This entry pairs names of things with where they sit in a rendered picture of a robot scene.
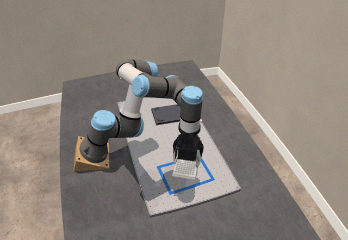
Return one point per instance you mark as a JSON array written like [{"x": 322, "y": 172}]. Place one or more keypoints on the blue tape outline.
[{"x": 182, "y": 189}]

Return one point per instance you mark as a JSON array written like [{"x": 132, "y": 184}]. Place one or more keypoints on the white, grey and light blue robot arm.
[{"x": 143, "y": 80}]

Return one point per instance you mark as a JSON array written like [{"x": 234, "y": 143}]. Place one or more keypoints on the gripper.
[{"x": 188, "y": 150}]

